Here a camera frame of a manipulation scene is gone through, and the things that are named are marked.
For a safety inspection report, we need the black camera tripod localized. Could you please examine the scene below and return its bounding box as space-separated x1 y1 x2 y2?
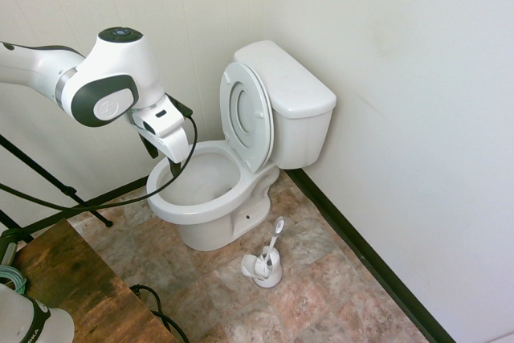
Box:
0 133 114 244

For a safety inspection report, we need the grey cylindrical connector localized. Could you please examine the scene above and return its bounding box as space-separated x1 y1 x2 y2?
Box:
0 228 20 276

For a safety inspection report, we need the green coiled cable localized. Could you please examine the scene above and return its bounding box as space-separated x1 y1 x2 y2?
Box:
0 265 28 300

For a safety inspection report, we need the white toilet brush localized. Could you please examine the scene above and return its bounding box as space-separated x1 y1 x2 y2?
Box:
253 216 287 278

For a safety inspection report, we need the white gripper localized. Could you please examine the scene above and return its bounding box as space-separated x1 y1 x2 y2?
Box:
130 96 190 179

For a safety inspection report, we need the white toilet tank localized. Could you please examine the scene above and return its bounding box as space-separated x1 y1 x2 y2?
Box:
263 106 335 170

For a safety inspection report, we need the brown wooden table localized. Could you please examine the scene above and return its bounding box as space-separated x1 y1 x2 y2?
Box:
13 218 181 343

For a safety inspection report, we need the black baseboard strip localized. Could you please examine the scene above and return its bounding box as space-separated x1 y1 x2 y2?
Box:
18 176 153 239
286 167 458 343

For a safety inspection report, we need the white toilet seat lid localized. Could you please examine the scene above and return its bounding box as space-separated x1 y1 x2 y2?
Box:
219 60 276 175

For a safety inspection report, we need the white toilet tank lid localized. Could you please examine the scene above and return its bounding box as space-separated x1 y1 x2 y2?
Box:
234 40 337 120

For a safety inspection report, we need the white toilet bowl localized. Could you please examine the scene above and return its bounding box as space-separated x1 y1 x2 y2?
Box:
145 140 281 252

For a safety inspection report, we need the black floor cable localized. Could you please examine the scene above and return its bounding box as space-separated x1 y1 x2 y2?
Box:
129 284 190 343

